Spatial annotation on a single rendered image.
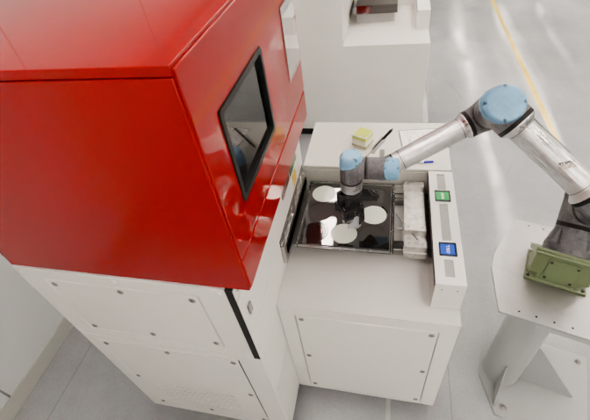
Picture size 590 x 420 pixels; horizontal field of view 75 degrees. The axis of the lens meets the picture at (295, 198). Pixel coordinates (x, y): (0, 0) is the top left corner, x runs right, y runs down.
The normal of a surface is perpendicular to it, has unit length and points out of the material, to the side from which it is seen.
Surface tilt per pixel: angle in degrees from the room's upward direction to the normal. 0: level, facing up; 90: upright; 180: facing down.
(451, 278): 0
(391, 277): 0
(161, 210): 90
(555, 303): 0
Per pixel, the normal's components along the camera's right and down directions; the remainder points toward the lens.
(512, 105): -0.31, -0.06
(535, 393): -0.12, -0.72
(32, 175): -0.20, 0.69
